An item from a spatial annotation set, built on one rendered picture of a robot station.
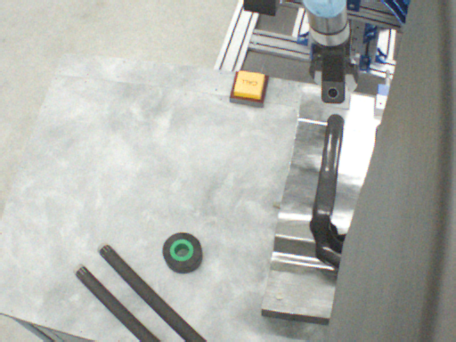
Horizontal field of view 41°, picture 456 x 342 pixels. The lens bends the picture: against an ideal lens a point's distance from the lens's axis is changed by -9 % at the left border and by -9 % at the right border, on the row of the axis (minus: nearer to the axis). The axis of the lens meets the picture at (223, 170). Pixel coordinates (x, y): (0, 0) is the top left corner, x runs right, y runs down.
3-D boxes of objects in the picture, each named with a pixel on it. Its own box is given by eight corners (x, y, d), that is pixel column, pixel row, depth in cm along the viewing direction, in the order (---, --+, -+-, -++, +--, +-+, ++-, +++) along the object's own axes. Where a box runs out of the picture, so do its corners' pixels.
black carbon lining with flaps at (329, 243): (325, 117, 141) (329, 93, 132) (395, 130, 138) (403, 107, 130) (300, 268, 125) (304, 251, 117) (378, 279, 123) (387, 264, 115)
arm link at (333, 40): (346, 37, 112) (302, 33, 114) (348, 50, 116) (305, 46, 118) (349, 4, 114) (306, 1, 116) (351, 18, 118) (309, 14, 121)
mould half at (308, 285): (301, 107, 150) (304, 73, 138) (407, 126, 147) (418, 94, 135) (261, 315, 128) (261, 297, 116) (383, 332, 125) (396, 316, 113)
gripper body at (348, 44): (354, 44, 130) (351, 12, 119) (352, 79, 127) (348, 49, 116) (319, 40, 132) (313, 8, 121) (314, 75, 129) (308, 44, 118)
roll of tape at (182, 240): (175, 280, 133) (173, 275, 130) (158, 248, 136) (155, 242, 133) (209, 263, 134) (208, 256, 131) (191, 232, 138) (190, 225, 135)
